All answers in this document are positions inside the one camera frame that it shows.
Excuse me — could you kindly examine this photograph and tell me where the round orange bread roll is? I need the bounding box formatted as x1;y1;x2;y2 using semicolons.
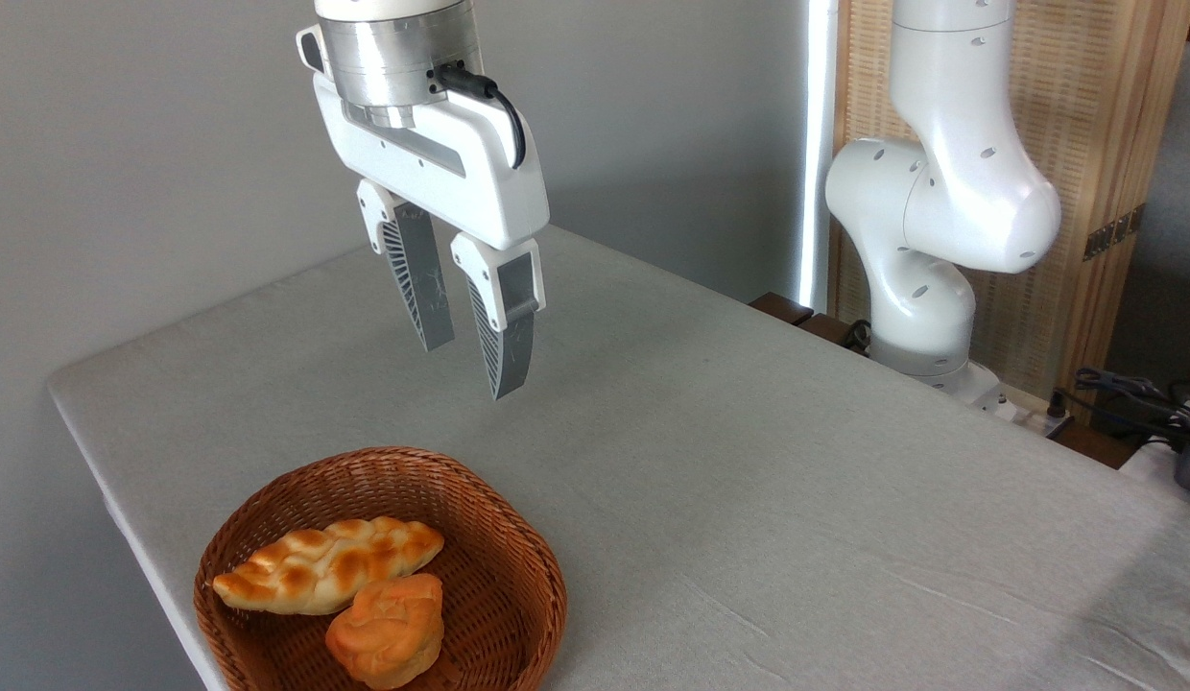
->
324;573;446;691

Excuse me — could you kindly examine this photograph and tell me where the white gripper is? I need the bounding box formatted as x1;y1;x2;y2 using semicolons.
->
312;75;551;401

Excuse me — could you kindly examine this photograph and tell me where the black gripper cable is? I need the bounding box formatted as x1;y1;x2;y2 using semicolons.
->
431;61;528;170

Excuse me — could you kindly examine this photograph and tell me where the grey tablecloth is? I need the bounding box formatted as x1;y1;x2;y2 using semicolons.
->
46;223;1190;691

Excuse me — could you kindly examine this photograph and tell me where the black cable bundle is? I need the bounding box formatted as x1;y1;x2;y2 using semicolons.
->
1049;367;1190;452

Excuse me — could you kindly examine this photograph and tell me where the brown wicker basket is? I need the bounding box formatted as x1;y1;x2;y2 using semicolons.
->
193;446;568;691

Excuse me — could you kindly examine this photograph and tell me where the dark metal screen hinge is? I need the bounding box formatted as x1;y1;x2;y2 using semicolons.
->
1083;203;1148;262

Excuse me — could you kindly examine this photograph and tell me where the long braided bread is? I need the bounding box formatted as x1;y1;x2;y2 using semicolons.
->
212;516;446;616

